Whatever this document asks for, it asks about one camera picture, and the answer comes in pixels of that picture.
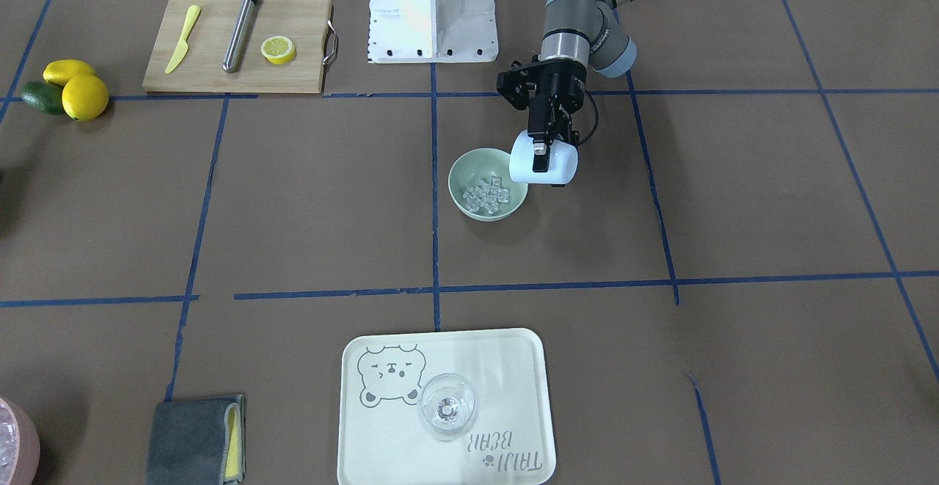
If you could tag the green ceramic bowl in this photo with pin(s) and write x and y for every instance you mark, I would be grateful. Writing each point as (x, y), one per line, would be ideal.
(482, 163)

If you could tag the yellow lemon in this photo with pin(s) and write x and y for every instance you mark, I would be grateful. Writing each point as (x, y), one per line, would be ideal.
(85, 97)
(61, 71)

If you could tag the yellow lemon upper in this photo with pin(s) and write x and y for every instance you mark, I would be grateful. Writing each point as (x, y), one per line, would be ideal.
(85, 97)

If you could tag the clear wine glass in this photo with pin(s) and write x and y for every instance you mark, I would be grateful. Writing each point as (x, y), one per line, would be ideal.
(448, 406)

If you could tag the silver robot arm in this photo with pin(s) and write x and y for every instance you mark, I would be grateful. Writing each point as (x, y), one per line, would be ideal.
(579, 36)

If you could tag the black handled knife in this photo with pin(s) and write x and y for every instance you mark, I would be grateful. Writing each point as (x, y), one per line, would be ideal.
(239, 38)

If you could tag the pink bowl with ice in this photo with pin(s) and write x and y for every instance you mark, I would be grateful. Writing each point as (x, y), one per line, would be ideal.
(20, 445)

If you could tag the green lime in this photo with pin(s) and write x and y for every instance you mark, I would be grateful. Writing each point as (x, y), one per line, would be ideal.
(44, 97)

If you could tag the ice cubes in green bowl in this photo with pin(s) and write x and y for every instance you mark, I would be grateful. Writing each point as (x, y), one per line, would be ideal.
(486, 196)

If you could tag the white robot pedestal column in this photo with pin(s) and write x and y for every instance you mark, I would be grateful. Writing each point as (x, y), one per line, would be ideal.
(432, 31)

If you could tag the cream plastic tray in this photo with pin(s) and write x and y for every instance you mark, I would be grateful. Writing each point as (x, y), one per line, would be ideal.
(381, 439)

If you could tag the small blue cup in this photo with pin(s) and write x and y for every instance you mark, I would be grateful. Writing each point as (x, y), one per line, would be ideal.
(533, 162)

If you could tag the yellow plastic knife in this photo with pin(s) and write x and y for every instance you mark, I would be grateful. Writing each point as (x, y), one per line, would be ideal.
(182, 47)

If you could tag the lemon half slice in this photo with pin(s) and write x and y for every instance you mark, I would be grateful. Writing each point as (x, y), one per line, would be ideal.
(278, 50)

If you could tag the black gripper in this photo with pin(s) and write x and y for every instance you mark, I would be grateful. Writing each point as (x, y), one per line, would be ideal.
(565, 83)

